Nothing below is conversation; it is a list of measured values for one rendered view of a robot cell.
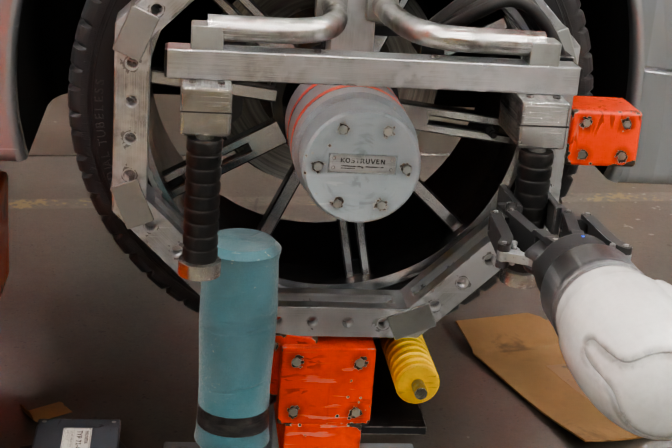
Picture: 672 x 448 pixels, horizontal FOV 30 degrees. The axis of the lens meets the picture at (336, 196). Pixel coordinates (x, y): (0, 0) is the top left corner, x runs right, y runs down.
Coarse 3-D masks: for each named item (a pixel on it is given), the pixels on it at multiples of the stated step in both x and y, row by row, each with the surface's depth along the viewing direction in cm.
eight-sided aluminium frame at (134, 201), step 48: (144, 0) 140; (192, 0) 140; (144, 48) 141; (576, 48) 147; (144, 96) 143; (144, 144) 145; (144, 192) 147; (144, 240) 149; (480, 240) 159; (192, 288) 152; (288, 288) 160; (432, 288) 156; (336, 336) 156; (384, 336) 157
